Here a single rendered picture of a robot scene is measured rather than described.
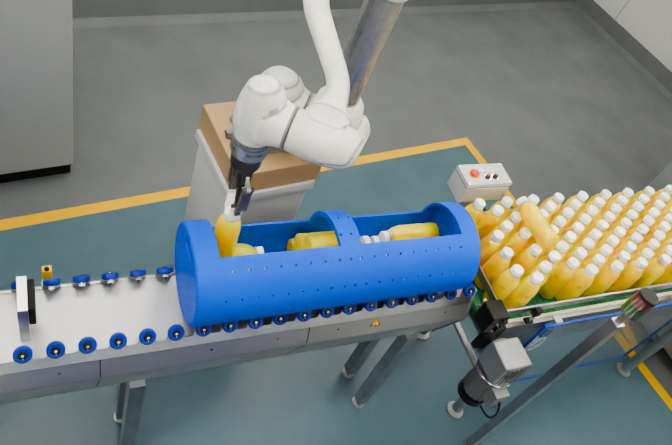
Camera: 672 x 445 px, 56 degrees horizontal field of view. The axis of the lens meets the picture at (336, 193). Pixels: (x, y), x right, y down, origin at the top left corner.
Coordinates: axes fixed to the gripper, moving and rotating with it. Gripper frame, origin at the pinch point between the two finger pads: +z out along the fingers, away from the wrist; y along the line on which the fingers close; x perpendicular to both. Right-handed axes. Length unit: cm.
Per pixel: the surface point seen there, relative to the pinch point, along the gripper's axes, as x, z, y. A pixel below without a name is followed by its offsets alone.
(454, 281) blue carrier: 68, 20, 20
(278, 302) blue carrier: 10.9, 17.9, 19.8
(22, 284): -50, 21, 3
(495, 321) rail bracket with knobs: 85, 32, 30
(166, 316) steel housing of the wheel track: -15.1, 37.1, 9.0
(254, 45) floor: 89, 132, -237
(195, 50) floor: 48, 131, -229
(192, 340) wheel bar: -9.2, 37.4, 17.4
